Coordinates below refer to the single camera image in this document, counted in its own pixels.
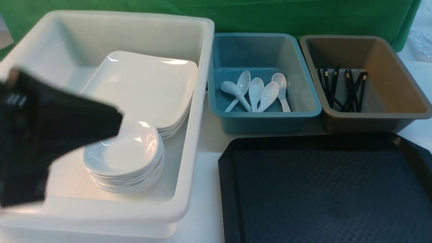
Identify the large white square plate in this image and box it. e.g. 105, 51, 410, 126
81, 51, 198, 129

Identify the teal plastic bin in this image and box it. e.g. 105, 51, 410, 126
207, 33, 322, 134

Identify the black serving tray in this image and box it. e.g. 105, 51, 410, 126
218, 133, 432, 243

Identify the large white plastic bin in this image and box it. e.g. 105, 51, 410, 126
1, 10, 215, 240

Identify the white bowl tray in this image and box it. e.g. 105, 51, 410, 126
82, 120, 161, 177

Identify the green backdrop cloth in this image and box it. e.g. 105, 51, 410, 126
0, 0, 421, 52

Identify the black chopsticks bundle in bin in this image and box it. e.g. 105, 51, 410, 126
316, 66, 369, 113

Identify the brown plastic bin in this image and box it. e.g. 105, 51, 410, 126
300, 34, 431, 134

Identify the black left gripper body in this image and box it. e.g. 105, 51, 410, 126
0, 67, 123, 208

